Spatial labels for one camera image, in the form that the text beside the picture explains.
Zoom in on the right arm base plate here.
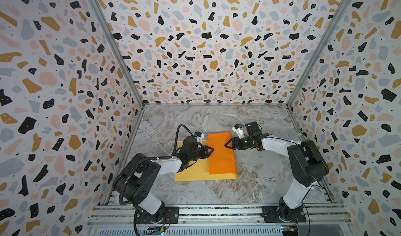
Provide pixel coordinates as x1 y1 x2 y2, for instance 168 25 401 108
261 204 307 223

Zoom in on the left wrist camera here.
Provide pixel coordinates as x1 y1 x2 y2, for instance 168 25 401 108
194 131 205 141

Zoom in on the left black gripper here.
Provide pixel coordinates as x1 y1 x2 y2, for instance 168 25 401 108
188 146 215 163

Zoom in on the black corrugated cable left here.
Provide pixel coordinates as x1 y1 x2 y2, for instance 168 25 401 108
118 124 193 206

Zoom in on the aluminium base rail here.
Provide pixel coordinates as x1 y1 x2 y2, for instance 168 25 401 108
87 203 357 236

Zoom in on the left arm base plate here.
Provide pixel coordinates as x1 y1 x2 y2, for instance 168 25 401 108
134 205 180 225

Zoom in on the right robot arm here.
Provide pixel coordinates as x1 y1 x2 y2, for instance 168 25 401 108
225 121 329 217

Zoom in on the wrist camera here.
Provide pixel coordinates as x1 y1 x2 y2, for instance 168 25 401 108
194 131 205 141
232 123 245 139

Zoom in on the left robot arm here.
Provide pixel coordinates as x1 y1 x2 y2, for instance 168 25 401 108
113 135 214 216

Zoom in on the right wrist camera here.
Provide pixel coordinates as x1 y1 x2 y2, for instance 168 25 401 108
232 123 245 139

